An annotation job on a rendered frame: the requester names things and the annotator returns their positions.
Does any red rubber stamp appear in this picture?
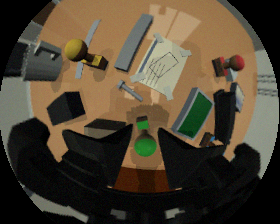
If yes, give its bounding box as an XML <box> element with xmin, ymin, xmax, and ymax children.
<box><xmin>211</xmin><ymin>54</ymin><xmax>245</xmax><ymax>78</ymax></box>

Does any pale inspection card taped to bench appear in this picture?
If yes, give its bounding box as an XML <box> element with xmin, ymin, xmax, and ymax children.
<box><xmin>130</xmin><ymin>32</ymin><xmax>192</xmax><ymax>101</ymax></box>

